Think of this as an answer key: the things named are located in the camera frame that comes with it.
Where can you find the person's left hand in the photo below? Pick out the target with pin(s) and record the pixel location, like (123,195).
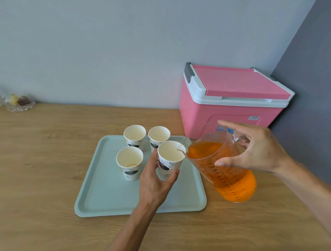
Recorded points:
(152,188)

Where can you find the person's right hand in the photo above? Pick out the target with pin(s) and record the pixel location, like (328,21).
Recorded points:
(261,150)

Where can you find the white printed paper cup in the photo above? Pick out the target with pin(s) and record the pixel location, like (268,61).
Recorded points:
(169,152)
(129,157)
(159,134)
(134,133)

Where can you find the light green plastic tray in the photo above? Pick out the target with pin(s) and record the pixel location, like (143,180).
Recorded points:
(108,191)

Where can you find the clear plastic measuring jug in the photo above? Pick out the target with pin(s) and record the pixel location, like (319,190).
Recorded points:
(209,133)

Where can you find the person's right forearm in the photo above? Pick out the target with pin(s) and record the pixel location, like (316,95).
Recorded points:
(310,186)

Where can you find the person's left forearm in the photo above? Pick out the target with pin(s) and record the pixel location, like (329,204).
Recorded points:
(132,232)

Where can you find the pink cooler box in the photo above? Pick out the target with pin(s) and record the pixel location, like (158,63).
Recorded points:
(238,82)

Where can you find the glass dish with sweets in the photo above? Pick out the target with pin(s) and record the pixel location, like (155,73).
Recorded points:
(19,103)

